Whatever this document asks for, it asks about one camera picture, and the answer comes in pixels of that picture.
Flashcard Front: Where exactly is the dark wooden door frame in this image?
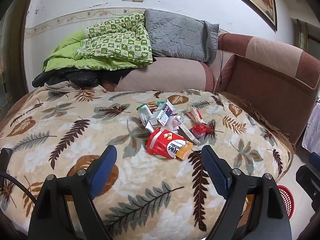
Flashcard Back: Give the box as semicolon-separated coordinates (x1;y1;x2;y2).
0;0;33;115

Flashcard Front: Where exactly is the red plastic basket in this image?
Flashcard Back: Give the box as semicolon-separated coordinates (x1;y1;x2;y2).
277;185;295;220

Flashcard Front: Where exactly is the white plastic wrapper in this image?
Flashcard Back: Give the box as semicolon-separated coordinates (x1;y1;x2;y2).
170;114;185;133

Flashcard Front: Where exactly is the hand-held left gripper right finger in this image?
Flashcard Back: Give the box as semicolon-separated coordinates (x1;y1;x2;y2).
201;145;293;240

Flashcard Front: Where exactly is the brown pink fabric sofa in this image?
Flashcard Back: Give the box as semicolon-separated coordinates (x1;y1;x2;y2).
101;33;320;150

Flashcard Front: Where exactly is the table with white cloth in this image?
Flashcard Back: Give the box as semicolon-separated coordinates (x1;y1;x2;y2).
302;102;320;153

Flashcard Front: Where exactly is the red foil wrapper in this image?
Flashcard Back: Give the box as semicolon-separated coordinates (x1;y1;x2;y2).
191;123;209;140

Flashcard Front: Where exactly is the leaf print blanket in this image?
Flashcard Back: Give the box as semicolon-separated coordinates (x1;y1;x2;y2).
0;89;293;240

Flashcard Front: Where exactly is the black jacket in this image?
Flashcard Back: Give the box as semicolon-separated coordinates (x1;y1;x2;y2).
32;69;130;89

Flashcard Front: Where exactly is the flat white box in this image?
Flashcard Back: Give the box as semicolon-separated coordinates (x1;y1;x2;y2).
178;125;201;145

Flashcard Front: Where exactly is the brown quilted sofa cover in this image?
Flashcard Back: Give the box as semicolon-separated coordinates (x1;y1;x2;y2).
0;90;296;157

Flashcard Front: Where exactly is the black cable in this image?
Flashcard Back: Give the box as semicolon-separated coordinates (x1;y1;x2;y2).
0;148;38;205

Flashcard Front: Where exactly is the white carton box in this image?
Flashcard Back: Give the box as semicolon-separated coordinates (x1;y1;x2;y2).
145;99;175;133

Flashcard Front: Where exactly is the grey quilted pillow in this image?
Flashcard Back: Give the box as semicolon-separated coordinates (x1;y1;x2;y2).
144;9;220;64

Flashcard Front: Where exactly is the green checkered quilt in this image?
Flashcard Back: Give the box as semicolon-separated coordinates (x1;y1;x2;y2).
42;12;153;72

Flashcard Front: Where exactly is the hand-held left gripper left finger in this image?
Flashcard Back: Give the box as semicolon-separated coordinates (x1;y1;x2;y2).
28;145;118;240

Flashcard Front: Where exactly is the red white paper cup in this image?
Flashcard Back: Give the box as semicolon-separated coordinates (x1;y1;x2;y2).
146;128;194;161

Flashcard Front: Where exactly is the red white wet wipe packet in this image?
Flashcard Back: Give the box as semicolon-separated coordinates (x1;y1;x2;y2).
186;106;207;125

